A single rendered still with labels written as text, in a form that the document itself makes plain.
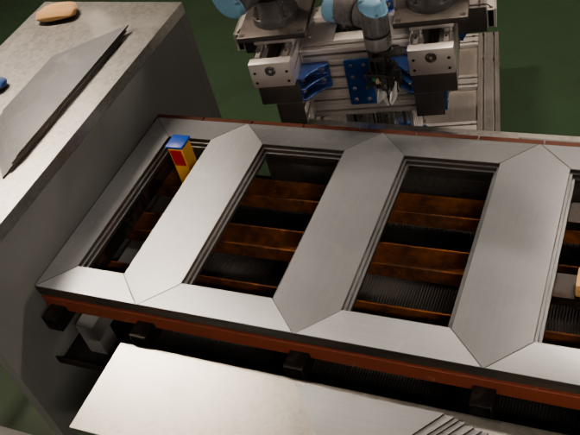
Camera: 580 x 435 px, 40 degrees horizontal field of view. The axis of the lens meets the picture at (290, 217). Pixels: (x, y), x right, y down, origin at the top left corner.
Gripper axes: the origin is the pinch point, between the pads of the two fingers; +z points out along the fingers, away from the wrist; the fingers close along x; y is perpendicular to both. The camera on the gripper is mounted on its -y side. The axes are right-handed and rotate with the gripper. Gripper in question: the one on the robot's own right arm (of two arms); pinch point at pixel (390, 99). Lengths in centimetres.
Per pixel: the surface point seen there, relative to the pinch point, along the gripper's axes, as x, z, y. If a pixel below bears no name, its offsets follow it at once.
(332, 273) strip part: 3, 5, 63
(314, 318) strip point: 3, 5, 78
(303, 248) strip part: -8, 5, 56
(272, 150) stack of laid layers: -32.9, 7.0, 18.4
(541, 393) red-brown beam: 56, 11, 83
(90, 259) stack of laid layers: -69, 7, 69
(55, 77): -103, -17, 19
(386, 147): 2.2, 5.4, 14.8
